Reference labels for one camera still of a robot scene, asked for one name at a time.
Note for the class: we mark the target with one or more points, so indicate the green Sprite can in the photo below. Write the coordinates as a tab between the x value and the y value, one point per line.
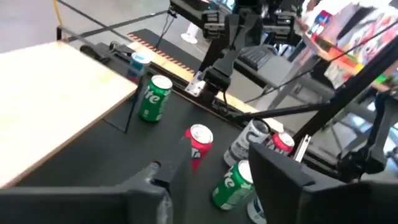
231	189
154	102

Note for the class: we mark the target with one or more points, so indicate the rack of colourful boxes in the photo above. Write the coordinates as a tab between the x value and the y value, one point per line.
367	37

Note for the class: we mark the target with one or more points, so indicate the red Fanta can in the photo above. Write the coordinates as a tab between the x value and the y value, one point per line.
281	143
202	146

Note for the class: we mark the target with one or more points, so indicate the black keyboard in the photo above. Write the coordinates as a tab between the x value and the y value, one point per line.
256	57

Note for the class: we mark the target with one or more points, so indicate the black table mat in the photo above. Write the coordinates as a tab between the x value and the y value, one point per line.
102	155

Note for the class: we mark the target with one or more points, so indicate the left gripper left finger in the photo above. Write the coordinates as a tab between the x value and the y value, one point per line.
93	205

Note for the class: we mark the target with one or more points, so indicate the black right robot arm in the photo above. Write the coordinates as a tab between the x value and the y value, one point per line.
224	67

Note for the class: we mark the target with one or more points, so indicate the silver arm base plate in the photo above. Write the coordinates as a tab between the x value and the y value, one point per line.
196	85

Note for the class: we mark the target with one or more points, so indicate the black diagonal frame strut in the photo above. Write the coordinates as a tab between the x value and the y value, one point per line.
342	93

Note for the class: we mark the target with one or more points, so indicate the wooden shelf black metal legs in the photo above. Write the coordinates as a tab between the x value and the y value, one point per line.
46	109

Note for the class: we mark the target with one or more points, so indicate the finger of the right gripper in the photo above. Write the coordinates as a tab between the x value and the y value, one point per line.
283	24
214	25

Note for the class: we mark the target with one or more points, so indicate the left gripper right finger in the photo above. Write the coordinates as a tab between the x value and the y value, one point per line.
295	199

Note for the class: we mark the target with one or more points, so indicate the black perforated computer case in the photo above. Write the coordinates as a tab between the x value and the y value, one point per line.
96	53

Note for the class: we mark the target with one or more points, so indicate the thin black frame rod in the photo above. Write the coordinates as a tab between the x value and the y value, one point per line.
280	112

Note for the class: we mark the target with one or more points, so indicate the black mat with orange stripes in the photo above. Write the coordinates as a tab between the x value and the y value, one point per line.
174	46

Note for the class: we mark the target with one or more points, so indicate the blue silver Red Bull can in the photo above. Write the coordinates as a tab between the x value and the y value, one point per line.
138	67

